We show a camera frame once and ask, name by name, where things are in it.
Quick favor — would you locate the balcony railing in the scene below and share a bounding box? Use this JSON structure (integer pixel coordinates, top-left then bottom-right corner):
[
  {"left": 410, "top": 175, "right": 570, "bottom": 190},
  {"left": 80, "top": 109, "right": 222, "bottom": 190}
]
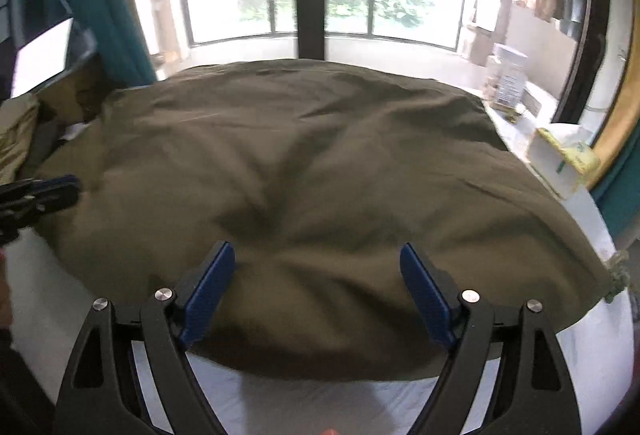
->
[{"left": 180, "top": 0, "right": 488, "bottom": 51}]

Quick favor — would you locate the olive green jacket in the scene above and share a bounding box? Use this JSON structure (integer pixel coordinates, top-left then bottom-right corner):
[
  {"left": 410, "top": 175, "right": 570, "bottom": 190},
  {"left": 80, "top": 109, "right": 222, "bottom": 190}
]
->
[{"left": 37, "top": 60, "right": 608, "bottom": 381}]

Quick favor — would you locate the white bed cover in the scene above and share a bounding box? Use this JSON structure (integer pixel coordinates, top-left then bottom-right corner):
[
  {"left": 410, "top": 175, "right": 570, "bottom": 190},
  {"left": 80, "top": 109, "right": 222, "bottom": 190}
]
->
[{"left": 1, "top": 99, "right": 613, "bottom": 434}]

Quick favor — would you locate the yellow teal right curtain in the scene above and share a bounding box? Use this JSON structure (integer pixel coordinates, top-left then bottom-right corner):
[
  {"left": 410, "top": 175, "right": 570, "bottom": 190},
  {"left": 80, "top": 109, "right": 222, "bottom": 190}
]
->
[{"left": 588, "top": 0, "right": 639, "bottom": 239}]

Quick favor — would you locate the person left hand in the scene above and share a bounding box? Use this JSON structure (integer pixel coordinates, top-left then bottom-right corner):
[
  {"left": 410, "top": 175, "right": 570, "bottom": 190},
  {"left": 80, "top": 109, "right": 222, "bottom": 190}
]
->
[{"left": 0, "top": 251, "right": 13, "bottom": 330}]

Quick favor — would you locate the glowing tablet screen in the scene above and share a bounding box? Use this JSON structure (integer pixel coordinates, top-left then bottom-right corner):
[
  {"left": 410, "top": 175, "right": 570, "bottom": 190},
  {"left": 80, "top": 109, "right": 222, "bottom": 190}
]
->
[{"left": 11, "top": 18, "right": 74, "bottom": 98}]

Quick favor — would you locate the yellow tissue box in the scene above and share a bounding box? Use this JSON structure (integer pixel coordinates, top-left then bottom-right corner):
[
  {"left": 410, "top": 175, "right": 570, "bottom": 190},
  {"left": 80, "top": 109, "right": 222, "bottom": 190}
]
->
[{"left": 526, "top": 123, "right": 600, "bottom": 200}]

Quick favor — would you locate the clear plastic jar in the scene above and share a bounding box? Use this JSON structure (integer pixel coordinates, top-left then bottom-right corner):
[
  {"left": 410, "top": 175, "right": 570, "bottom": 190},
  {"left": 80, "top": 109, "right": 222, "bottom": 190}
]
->
[{"left": 484, "top": 44, "right": 528, "bottom": 111}]

